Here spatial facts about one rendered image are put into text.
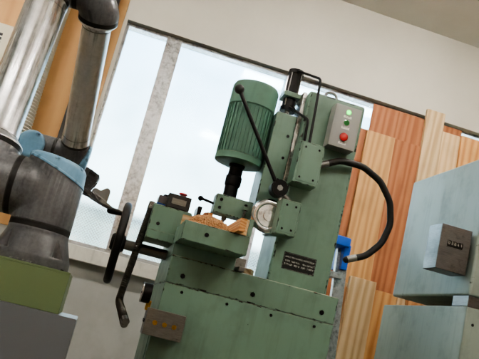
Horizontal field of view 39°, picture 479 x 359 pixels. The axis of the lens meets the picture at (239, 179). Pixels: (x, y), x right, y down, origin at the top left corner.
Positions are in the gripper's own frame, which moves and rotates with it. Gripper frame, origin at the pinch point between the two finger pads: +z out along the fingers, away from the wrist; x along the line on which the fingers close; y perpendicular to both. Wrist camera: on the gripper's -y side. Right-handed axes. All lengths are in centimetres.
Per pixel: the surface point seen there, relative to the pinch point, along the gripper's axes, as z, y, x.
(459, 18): 93, 224, 104
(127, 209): 6.3, 1.9, -10.3
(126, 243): 12.7, -6.8, -2.2
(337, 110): 46, 73, -18
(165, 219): 18.7, 6.4, -12.3
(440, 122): 120, 169, 119
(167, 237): 22.7, 1.6, -14.3
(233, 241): 39, 9, -35
